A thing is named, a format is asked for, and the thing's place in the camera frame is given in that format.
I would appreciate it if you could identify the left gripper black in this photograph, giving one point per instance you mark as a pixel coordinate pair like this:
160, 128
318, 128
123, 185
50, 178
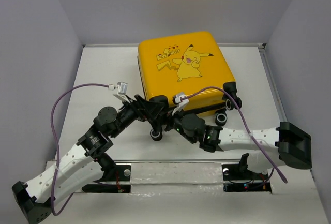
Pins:
151, 109

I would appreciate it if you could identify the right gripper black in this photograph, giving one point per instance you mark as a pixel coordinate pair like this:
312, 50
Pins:
172, 119

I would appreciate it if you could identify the yellow hard-shell suitcase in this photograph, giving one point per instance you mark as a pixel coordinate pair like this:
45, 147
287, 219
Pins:
189, 63

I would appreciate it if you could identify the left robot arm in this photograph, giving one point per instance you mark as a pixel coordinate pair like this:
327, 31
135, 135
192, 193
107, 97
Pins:
37, 196

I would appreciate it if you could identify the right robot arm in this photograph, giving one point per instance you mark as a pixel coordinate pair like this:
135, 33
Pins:
284, 145

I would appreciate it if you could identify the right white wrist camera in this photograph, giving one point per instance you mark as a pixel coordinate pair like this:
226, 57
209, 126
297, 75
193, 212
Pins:
181, 100

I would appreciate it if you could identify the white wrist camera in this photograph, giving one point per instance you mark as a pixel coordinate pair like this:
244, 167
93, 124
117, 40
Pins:
119, 91
181, 100

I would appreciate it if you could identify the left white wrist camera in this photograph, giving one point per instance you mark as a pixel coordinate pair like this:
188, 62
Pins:
119, 91

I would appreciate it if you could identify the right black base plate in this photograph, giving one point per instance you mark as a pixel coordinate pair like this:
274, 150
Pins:
235, 180

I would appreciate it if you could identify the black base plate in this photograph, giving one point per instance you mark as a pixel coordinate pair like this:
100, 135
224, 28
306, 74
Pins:
235, 180
119, 182

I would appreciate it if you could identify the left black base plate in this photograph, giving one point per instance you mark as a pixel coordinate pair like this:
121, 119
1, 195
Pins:
119, 182

